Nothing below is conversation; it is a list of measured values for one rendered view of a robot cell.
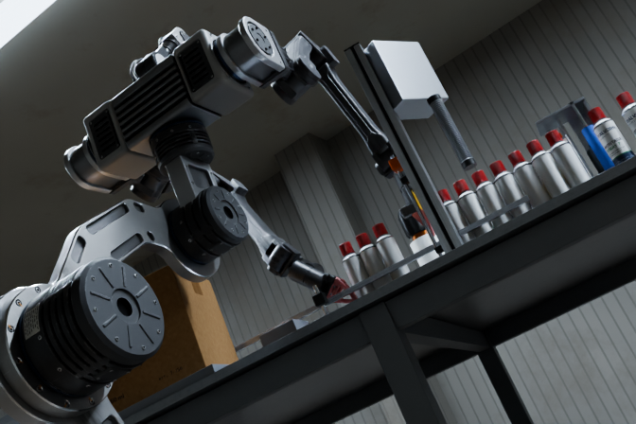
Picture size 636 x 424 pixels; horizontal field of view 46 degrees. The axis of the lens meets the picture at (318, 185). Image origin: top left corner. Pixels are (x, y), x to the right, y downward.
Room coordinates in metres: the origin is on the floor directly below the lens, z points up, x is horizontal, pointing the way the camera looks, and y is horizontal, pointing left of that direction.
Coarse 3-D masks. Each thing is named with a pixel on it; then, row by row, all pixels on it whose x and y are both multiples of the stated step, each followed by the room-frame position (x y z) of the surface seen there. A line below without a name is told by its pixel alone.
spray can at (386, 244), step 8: (376, 224) 1.92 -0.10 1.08; (376, 232) 1.92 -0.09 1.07; (384, 232) 1.92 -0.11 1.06; (384, 240) 1.91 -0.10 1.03; (392, 240) 1.92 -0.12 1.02; (384, 248) 1.91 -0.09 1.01; (392, 248) 1.91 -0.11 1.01; (384, 256) 1.92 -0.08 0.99; (392, 256) 1.91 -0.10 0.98; (400, 256) 1.92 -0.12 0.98; (392, 264) 1.91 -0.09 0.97; (400, 272) 1.91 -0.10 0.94; (408, 272) 1.92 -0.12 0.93
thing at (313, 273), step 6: (312, 270) 1.97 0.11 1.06; (318, 270) 1.98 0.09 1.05; (306, 276) 1.96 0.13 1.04; (312, 276) 1.96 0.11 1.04; (318, 276) 1.96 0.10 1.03; (324, 276) 1.93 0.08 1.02; (306, 282) 1.97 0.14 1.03; (312, 282) 1.96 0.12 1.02; (318, 282) 1.96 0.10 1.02; (324, 282) 1.95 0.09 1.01; (312, 288) 1.97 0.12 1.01; (318, 288) 1.94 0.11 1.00; (324, 288) 1.97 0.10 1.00
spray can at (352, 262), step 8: (344, 248) 1.95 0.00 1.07; (352, 248) 1.96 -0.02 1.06; (344, 256) 1.96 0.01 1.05; (352, 256) 1.94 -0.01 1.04; (360, 256) 1.96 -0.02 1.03; (344, 264) 1.95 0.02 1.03; (352, 264) 1.94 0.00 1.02; (360, 264) 1.95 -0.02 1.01; (352, 272) 1.94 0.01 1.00; (360, 272) 1.94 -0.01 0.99; (352, 280) 1.95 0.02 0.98; (360, 280) 1.94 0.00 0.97; (368, 288) 1.94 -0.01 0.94; (360, 296) 1.95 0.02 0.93
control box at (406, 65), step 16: (368, 48) 1.72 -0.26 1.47; (384, 48) 1.72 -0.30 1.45; (400, 48) 1.76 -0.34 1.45; (416, 48) 1.80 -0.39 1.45; (384, 64) 1.71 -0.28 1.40; (400, 64) 1.74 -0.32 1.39; (416, 64) 1.78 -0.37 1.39; (384, 80) 1.72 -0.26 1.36; (400, 80) 1.72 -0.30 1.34; (416, 80) 1.76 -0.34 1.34; (432, 80) 1.79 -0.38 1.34; (400, 96) 1.71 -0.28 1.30; (416, 96) 1.74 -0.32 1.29; (400, 112) 1.77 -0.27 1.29; (416, 112) 1.81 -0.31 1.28; (432, 112) 1.85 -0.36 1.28
